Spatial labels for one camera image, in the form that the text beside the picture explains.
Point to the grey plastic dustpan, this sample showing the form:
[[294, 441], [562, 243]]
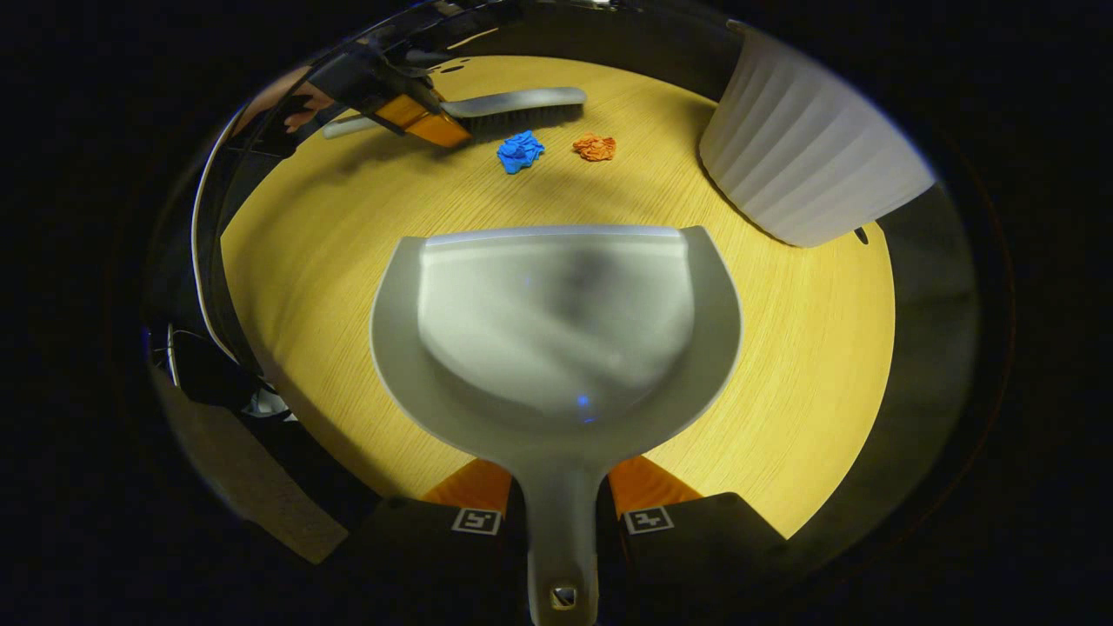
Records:
[[556, 330]]

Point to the blue paper trash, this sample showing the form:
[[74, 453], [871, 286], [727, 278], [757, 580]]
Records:
[[520, 152]]

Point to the orange paper trash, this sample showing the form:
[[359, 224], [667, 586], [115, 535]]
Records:
[[594, 147]]

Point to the small grey broom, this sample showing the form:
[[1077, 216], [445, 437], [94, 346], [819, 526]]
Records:
[[522, 103]]

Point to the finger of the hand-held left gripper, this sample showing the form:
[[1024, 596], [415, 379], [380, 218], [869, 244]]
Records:
[[426, 122]]

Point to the white ribbed garbage bin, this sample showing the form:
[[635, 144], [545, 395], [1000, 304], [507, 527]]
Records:
[[809, 148]]

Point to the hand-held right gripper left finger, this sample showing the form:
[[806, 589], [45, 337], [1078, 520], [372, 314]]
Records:
[[417, 565]]

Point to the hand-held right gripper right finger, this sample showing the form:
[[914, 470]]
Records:
[[687, 565]]

